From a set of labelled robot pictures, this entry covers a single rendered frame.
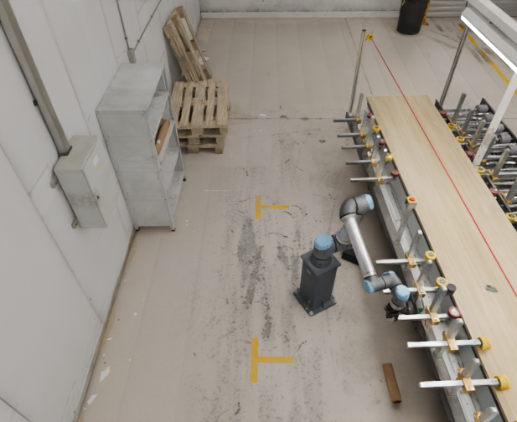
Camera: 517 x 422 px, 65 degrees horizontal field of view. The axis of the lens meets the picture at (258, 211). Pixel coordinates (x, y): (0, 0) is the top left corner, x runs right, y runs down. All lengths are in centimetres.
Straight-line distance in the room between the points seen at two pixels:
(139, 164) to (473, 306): 306
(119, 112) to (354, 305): 277
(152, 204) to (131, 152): 68
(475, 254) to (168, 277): 281
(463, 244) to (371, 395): 143
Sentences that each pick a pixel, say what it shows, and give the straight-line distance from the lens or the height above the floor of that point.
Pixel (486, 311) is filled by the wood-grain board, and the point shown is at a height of 90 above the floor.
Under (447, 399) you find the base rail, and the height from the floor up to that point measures 70.
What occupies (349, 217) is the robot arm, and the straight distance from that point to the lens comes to 286.
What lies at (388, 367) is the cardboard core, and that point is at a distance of 377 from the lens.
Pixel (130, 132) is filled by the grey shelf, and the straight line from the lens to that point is 386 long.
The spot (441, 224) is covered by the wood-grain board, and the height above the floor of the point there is 90.
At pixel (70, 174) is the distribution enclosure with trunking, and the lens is 309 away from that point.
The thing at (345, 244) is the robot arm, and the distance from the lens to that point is 338.
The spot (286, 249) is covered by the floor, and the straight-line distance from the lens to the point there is 439.
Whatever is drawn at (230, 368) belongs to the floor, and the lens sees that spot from 371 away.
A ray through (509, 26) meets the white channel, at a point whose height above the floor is 246.
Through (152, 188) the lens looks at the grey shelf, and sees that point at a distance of 425.
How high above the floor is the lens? 340
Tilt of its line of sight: 45 degrees down
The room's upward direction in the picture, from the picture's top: 1 degrees counter-clockwise
